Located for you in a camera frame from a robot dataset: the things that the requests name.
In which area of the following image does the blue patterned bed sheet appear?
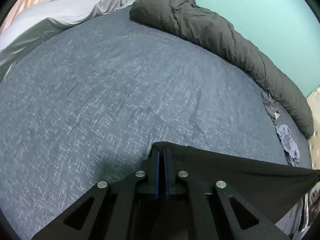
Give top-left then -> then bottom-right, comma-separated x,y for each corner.
0,6 -> 313,240

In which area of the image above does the dark grey rolled duvet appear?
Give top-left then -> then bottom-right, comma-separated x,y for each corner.
130,0 -> 314,139

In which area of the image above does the dark grey small garment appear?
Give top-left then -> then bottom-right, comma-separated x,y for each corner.
261,91 -> 280,122

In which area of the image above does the light blue crumpled garment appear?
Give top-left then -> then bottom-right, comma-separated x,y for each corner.
276,124 -> 300,166

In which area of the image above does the black garment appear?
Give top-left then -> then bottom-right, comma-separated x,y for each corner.
151,142 -> 319,223

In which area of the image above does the cream tufted headboard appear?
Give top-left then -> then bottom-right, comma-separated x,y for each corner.
307,88 -> 320,170

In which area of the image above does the light grey sheet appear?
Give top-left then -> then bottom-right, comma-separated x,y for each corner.
1,0 -> 133,79

